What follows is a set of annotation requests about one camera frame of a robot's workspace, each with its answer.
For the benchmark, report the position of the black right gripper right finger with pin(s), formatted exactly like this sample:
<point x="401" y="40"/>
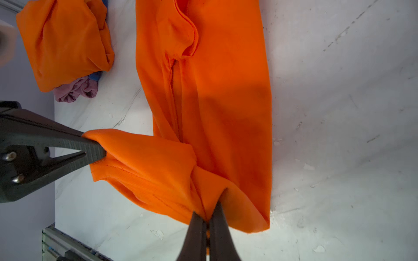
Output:
<point x="221" y="245"/>

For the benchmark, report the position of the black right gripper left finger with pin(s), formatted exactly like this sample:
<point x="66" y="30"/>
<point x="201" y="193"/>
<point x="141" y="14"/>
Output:
<point x="195" y="243"/>

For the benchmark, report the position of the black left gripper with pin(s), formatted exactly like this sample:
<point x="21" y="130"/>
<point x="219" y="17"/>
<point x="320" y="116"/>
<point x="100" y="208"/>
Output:
<point x="23" y="136"/>

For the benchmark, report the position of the orange t-shirt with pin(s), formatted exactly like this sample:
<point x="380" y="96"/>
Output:
<point x="204" y="71"/>
<point x="65" y="40"/>

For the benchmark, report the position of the folded mauve t-shirt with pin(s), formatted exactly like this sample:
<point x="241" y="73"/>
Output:
<point x="68" y="93"/>

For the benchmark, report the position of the folded blue t-shirt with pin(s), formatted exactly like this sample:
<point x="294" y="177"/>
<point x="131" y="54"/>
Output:
<point x="97" y="75"/>

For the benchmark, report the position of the folded orange t-shirt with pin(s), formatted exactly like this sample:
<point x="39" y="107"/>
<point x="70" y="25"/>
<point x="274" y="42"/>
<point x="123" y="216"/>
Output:
<point x="65" y="40"/>

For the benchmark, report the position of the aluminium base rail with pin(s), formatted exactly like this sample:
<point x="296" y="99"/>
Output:
<point x="58" y="246"/>

